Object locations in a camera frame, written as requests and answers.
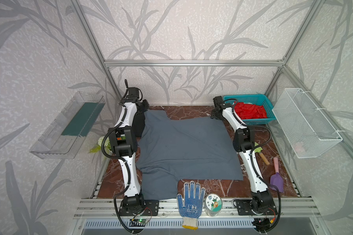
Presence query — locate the teal plastic basket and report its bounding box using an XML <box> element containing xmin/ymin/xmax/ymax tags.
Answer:
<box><xmin>223</xmin><ymin>94</ymin><xmax>276</xmax><ymax>125</ymax></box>

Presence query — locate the grey t shirt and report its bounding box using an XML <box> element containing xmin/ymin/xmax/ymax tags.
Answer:
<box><xmin>136</xmin><ymin>110</ymin><xmax>243</xmax><ymax>200</ymax></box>

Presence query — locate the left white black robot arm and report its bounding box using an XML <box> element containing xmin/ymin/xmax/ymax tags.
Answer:
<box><xmin>100</xmin><ymin>80</ymin><xmax>149</xmax><ymax>211</ymax></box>

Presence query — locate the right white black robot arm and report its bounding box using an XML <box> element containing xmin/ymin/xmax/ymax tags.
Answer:
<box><xmin>211</xmin><ymin>96</ymin><xmax>274</xmax><ymax>211</ymax></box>

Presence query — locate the folded black t shirt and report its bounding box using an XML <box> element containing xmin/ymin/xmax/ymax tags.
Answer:
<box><xmin>132</xmin><ymin>113</ymin><xmax>145</xmax><ymax>138</ymax></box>

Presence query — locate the red t shirt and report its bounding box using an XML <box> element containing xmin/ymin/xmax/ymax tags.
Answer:
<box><xmin>234</xmin><ymin>102</ymin><xmax>267</xmax><ymax>120</ymax></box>

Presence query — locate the potted artificial flower plant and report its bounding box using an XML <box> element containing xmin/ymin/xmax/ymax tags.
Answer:
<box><xmin>88</xmin><ymin>136</ymin><xmax>112</xmax><ymax>154</ymax></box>

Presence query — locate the round tin with cartoon label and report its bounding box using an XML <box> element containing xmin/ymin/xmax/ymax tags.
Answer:
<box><xmin>204</xmin><ymin>193</ymin><xmax>223</xmax><ymax>216</ymax></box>

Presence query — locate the blue dotted work glove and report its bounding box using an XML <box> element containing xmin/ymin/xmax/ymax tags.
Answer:
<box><xmin>177</xmin><ymin>181</ymin><xmax>206</xmax><ymax>230</ymax></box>

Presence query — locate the green circuit board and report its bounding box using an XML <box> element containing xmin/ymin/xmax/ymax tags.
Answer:
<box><xmin>130</xmin><ymin>218</ymin><xmax>151</xmax><ymax>227</ymax></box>

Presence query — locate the wooden handle tool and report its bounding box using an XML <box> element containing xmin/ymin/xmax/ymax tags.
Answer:
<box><xmin>259</xmin><ymin>152</ymin><xmax>270</xmax><ymax>165</ymax></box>

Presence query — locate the clear plastic wall shelf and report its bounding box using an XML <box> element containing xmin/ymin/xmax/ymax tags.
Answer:
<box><xmin>29</xmin><ymin>92</ymin><xmax>106</xmax><ymax>160</ymax></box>

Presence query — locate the purple object by right wall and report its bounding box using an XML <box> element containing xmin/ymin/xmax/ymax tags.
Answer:
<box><xmin>270</xmin><ymin>157</ymin><xmax>284</xmax><ymax>193</ymax></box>

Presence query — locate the white wire mesh basket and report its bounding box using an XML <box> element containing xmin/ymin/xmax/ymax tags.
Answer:
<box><xmin>273</xmin><ymin>88</ymin><xmax>343</xmax><ymax>159</ymax></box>

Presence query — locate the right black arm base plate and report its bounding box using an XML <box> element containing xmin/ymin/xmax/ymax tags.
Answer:
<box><xmin>232</xmin><ymin>199</ymin><xmax>278</xmax><ymax>217</ymax></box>

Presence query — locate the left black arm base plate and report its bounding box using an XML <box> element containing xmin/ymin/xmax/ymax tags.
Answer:
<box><xmin>119</xmin><ymin>200</ymin><xmax>159</xmax><ymax>216</ymax></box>

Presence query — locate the aluminium front rail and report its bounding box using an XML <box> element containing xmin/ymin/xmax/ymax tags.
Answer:
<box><xmin>74</xmin><ymin>195</ymin><xmax>320</xmax><ymax>221</ymax></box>

